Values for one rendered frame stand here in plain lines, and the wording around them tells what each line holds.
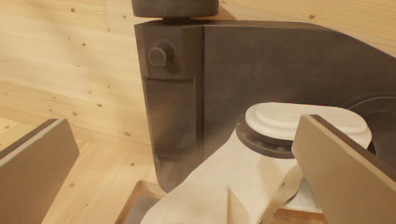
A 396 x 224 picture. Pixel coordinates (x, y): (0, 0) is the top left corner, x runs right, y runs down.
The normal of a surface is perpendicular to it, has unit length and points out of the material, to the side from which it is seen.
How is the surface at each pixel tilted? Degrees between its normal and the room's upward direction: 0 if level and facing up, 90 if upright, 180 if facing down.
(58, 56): 0
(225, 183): 90
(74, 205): 90
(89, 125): 0
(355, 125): 90
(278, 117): 90
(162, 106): 0
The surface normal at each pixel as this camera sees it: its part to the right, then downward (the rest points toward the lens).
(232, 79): -0.18, 0.48
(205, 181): 0.00, -0.87
